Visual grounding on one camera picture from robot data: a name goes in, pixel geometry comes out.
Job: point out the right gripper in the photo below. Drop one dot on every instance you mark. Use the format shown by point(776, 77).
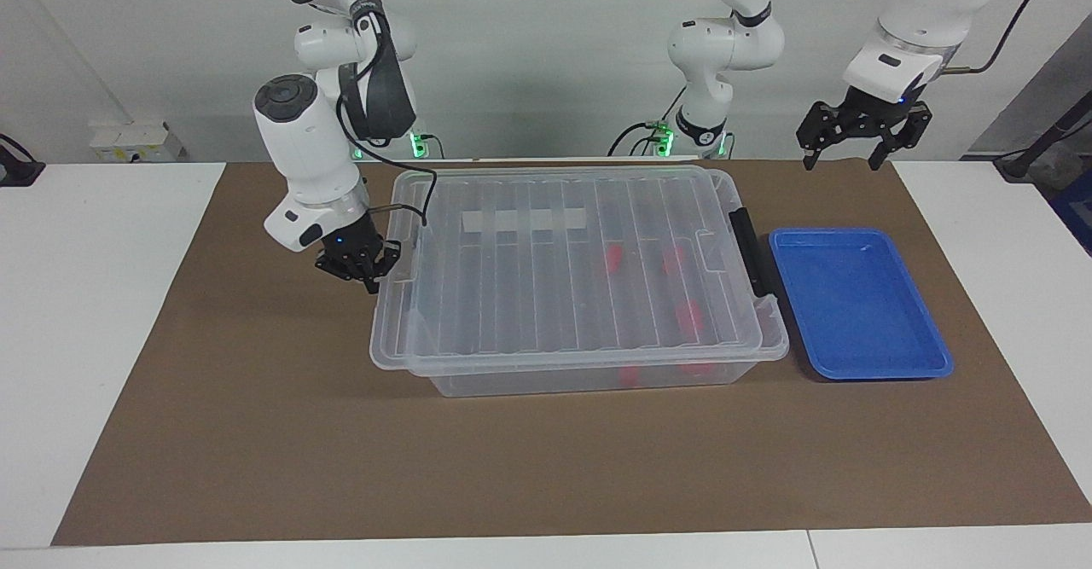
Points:
point(348, 240)

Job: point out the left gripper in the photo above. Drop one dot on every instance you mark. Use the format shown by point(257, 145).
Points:
point(879, 108)

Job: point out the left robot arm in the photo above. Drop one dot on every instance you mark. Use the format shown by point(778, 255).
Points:
point(725, 40)

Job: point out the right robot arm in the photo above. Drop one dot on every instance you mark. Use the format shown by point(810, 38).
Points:
point(299, 142)

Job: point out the black box latch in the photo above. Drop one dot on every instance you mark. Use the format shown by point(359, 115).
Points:
point(751, 253)

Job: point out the red block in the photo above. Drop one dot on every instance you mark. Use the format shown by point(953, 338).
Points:
point(630, 374)
point(674, 258)
point(689, 318)
point(696, 370)
point(614, 258)

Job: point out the clear plastic storage box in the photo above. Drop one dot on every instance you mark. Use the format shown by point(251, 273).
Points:
point(589, 381)

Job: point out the white socket box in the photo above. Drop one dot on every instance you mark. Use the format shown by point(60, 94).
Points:
point(136, 142)

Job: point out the white paper strip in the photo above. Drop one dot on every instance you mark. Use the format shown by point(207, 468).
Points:
point(525, 221)

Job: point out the blue plastic tray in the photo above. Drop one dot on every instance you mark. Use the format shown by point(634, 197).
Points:
point(857, 304)

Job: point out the black stand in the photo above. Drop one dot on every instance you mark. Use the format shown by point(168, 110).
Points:
point(19, 168)
point(1045, 138)

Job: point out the clear plastic lidded bin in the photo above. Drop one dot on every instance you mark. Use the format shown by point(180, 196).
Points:
point(554, 287)

